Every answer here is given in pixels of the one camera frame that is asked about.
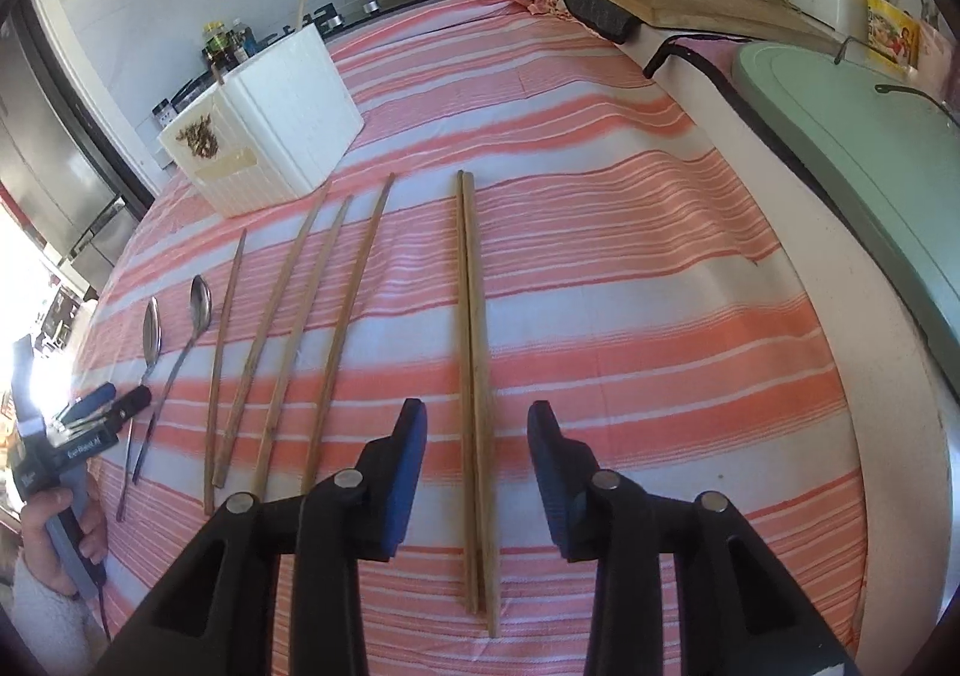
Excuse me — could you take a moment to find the pink white striped cloth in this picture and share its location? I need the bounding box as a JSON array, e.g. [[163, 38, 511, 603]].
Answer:
[[71, 0, 871, 676]]

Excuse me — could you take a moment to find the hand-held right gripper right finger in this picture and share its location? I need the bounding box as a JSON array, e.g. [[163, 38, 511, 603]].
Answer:
[[526, 400, 863, 676]]

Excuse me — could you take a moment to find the light green board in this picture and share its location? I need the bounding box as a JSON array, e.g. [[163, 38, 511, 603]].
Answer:
[[731, 38, 960, 401]]

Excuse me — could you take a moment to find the person's left hand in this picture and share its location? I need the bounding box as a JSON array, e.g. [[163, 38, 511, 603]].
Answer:
[[19, 477, 111, 598]]

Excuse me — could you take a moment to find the clear seasoning box set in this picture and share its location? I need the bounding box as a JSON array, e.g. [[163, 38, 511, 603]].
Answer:
[[152, 72, 218, 124]]

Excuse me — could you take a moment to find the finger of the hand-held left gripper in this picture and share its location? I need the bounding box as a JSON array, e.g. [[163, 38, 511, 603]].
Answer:
[[56, 382, 119, 429], [79, 386, 153, 433]]

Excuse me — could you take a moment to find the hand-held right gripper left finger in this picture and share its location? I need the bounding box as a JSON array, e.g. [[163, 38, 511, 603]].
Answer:
[[90, 397, 428, 676]]

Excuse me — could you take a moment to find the person's left forearm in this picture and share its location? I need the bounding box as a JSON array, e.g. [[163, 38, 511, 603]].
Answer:
[[9, 556, 110, 658]]

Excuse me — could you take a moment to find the wooden cutting board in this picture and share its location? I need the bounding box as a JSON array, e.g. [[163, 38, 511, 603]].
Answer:
[[577, 0, 842, 53]]

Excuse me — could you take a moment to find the metal spoon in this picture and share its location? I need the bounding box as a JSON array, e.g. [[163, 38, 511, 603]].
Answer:
[[132, 274, 213, 486], [116, 296, 163, 523]]

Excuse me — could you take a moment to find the stainless steel refrigerator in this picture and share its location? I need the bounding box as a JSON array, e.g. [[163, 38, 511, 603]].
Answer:
[[0, 8, 155, 291]]

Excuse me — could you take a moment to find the wooden chopstick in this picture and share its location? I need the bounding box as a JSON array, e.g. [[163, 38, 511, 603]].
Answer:
[[203, 230, 248, 516], [455, 170, 479, 615], [463, 172, 501, 639], [253, 196, 353, 499], [212, 179, 333, 489], [300, 173, 396, 493]]

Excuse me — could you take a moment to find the black oblong case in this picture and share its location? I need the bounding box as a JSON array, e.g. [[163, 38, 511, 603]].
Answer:
[[562, 0, 644, 44]]

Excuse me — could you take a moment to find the large sauce bottle green label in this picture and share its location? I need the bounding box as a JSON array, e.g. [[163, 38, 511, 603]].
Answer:
[[200, 21, 235, 67]]

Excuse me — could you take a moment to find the white ribbed utensil holder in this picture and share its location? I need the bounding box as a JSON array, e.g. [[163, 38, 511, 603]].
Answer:
[[156, 31, 366, 220]]

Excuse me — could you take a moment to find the yellow snack packet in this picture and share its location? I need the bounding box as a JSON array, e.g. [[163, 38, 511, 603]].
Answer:
[[862, 0, 925, 79]]

